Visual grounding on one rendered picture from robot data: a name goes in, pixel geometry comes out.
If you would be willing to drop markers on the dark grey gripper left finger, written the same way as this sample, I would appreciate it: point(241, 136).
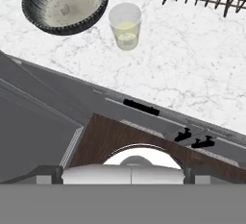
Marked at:
point(48, 171)

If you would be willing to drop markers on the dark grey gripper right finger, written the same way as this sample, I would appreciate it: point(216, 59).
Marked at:
point(189, 175)

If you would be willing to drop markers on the clear glass of lemonade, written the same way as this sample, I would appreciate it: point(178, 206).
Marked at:
point(125, 32)

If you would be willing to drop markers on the pale ice cube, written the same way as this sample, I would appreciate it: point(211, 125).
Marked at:
point(66, 9)

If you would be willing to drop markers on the dark striped ceramic bowl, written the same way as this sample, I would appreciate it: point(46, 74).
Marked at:
point(70, 3)

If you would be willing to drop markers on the grey cupboard front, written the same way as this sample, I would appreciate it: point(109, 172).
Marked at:
point(224, 151)

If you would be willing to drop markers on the grey cupboard door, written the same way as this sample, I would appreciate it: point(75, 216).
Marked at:
point(35, 119)

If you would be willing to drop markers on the white round object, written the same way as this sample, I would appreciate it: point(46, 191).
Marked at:
point(128, 174)

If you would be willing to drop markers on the dark brown wood panel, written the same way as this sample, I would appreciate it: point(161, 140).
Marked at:
point(102, 141)

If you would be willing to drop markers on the grey drawer front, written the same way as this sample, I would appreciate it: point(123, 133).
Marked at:
point(128, 115)

